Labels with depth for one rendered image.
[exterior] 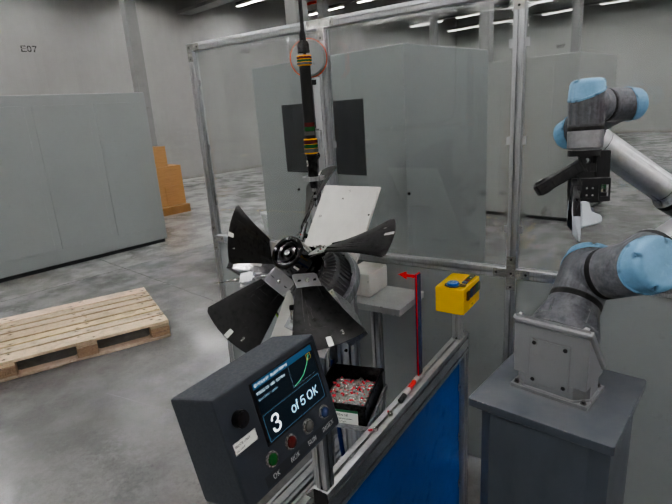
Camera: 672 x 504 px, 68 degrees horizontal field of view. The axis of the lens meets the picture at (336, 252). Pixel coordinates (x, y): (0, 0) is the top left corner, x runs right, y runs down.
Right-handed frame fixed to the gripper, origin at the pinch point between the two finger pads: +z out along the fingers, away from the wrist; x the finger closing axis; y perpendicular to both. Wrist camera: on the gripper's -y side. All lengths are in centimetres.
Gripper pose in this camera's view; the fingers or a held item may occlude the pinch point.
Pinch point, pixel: (571, 236)
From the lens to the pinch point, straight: 130.8
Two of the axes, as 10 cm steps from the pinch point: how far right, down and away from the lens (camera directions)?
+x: 3.3, -2.1, 9.2
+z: 0.6, 9.8, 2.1
